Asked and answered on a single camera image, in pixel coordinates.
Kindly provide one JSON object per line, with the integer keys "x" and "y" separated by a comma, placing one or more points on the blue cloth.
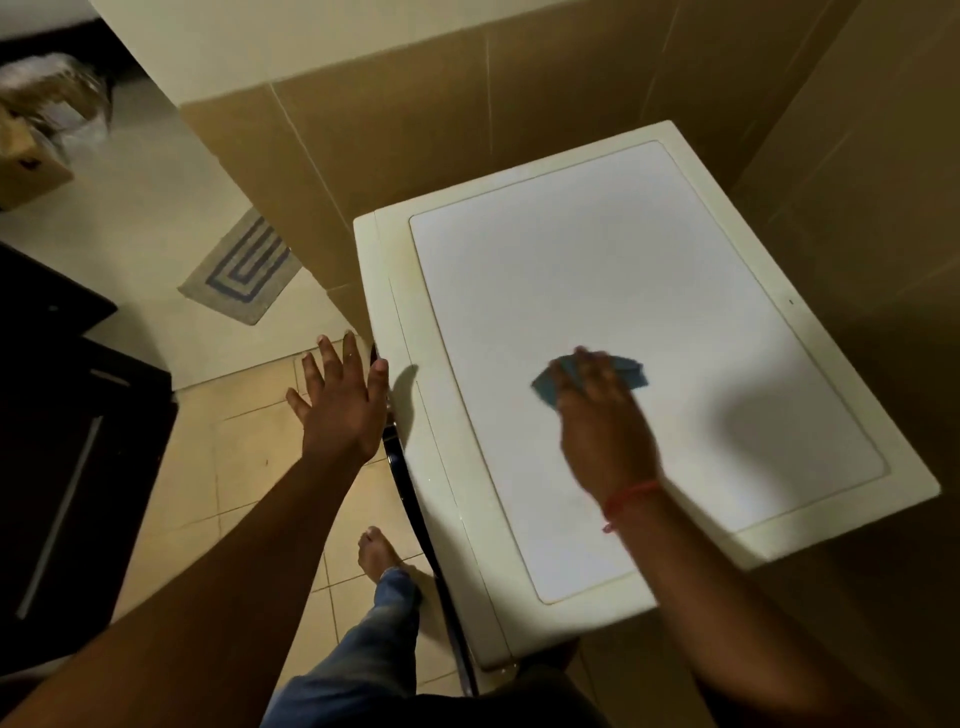
{"x": 551, "y": 386}

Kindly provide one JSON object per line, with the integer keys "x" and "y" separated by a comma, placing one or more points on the clear plastic bag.
{"x": 64, "y": 94}

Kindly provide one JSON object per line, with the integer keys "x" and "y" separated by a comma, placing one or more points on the dark wooden cabinet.
{"x": 67, "y": 465}

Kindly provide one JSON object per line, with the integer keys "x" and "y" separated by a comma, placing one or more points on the red thread wristband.
{"x": 630, "y": 499}

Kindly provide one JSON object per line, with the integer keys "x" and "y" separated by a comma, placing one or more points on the person's left hand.
{"x": 345, "y": 420}

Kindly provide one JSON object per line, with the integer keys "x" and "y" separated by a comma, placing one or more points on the white washing machine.
{"x": 660, "y": 300}

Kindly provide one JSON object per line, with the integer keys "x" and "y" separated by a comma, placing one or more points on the person's left forearm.
{"x": 172, "y": 607}

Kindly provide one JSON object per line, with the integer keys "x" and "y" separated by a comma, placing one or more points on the person's left foot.
{"x": 377, "y": 555}

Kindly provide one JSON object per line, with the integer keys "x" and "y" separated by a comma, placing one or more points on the person's right forearm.
{"x": 750, "y": 630}

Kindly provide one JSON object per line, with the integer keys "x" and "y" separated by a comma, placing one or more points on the person's right hand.
{"x": 607, "y": 442}

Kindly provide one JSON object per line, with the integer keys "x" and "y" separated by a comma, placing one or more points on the brown cardboard box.
{"x": 30, "y": 176}

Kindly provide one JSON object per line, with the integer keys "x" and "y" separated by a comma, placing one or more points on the grey blue-striped floor mat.
{"x": 240, "y": 270}

